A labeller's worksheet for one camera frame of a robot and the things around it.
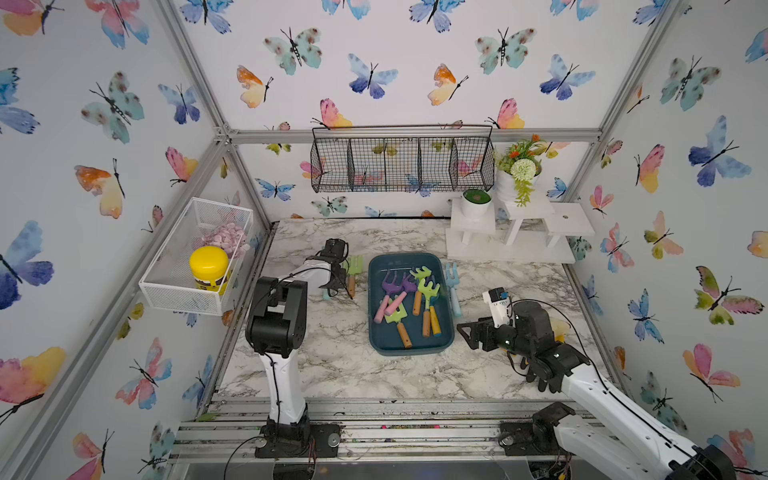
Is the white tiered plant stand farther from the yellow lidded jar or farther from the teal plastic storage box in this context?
the yellow lidded jar

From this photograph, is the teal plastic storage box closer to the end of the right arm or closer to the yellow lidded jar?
the end of the right arm

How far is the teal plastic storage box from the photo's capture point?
0.89 m
